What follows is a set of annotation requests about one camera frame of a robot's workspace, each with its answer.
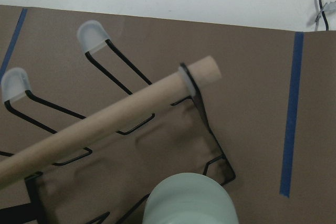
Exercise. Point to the pale green cup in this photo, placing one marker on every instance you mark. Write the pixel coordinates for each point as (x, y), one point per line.
(189, 198)

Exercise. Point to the black wire cup rack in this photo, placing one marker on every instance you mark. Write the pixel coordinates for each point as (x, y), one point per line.
(27, 164)

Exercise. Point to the metal tongs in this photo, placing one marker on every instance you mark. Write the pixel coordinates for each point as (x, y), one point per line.
(327, 8)

